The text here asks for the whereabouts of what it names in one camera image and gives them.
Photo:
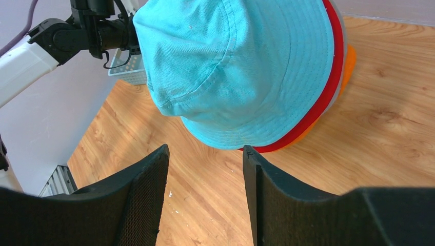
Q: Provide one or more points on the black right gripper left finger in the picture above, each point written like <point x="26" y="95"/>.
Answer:
<point x="122" y="209"/>

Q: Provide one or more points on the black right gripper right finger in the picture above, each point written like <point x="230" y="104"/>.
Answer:
<point x="286" y="211"/>

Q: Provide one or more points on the teal bucket hat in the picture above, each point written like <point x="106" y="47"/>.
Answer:
<point x="197" y="55"/>

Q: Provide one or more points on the red bucket hat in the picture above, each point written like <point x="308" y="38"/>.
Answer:
<point x="291" y="76"/>

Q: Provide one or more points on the grey bucket hat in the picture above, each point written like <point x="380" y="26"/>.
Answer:
<point x="344" y="59"/>

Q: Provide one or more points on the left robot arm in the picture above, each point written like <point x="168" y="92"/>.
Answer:
<point x="95" y="26"/>

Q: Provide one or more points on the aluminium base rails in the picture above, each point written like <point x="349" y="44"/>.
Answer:
<point x="60" y="182"/>

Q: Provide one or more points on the teal plastic basket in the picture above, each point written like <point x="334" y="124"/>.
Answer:
<point x="130" y="69"/>

